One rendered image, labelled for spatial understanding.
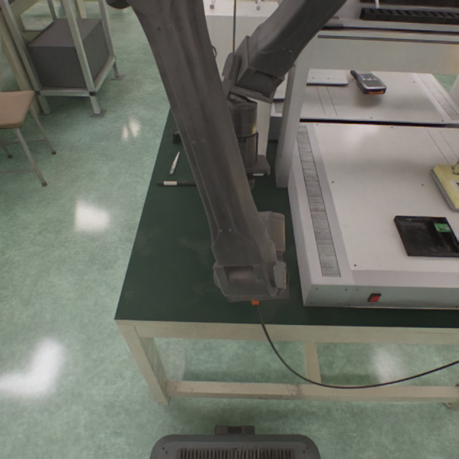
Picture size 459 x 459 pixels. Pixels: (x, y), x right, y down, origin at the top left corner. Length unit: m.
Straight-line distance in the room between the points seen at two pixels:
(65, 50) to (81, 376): 2.22
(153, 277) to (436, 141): 0.98
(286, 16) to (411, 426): 1.50
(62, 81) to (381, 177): 2.56
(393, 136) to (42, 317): 1.65
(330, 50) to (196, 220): 0.55
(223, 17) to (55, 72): 2.31
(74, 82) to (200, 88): 2.74
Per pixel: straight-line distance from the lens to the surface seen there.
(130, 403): 1.57
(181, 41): 0.36
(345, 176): 1.04
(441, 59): 1.01
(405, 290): 0.85
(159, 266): 0.90
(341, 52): 0.92
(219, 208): 0.39
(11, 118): 2.28
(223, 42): 0.93
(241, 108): 0.58
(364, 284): 0.80
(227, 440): 1.24
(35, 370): 1.75
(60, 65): 3.06
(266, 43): 0.53
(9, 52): 3.03
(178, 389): 1.39
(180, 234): 0.96
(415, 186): 1.09
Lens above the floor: 1.48
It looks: 49 degrees down
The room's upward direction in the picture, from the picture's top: 2 degrees clockwise
